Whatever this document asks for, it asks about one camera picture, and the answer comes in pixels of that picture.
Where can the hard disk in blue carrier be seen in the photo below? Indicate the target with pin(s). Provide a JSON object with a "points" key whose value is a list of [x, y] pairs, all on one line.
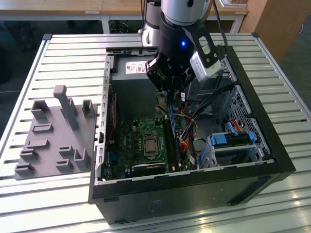
{"points": [[218, 140]]}

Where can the blue RAM stick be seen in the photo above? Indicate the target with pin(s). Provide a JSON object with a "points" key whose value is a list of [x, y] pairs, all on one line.
{"points": [[172, 114]]}

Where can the wooden cabinet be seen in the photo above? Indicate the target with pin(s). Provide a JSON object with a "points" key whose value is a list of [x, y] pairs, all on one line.
{"points": [[274, 24]]}

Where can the round grey speaker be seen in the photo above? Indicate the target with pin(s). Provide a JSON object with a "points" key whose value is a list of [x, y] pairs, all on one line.
{"points": [[200, 146]]}

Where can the grey parts rack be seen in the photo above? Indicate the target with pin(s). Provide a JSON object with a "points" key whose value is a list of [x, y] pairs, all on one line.
{"points": [[51, 150]]}

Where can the green motherboard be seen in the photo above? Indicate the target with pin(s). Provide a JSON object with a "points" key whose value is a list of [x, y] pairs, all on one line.
{"points": [[126, 150]]}

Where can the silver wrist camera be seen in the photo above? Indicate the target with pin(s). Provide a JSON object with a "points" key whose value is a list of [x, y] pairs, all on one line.
{"points": [[201, 70]]}

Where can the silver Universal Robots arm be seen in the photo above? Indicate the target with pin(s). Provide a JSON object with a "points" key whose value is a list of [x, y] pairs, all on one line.
{"points": [[179, 12]]}

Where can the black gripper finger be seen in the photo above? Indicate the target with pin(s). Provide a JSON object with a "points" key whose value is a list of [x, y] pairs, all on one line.
{"points": [[158, 72], [188, 76]]}

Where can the black PC case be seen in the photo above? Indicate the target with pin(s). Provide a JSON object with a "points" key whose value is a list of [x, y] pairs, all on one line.
{"points": [[170, 201]]}

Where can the grey metal drive cage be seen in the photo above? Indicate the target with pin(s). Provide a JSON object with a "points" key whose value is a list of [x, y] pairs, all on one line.
{"points": [[206, 92]]}

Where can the grey power supply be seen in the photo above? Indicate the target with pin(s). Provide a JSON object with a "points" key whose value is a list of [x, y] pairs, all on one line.
{"points": [[133, 92]]}

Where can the black camera bracket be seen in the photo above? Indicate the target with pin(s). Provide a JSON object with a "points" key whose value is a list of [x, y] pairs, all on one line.
{"points": [[196, 31]]}

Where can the silver CPU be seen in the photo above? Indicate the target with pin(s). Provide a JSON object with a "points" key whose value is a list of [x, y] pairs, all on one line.
{"points": [[151, 146]]}

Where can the black graphics card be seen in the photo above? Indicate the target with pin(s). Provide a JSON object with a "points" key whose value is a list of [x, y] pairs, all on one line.
{"points": [[148, 168]]}

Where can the wooden desk white frame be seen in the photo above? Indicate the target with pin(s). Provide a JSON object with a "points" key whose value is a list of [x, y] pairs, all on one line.
{"points": [[73, 7]]}

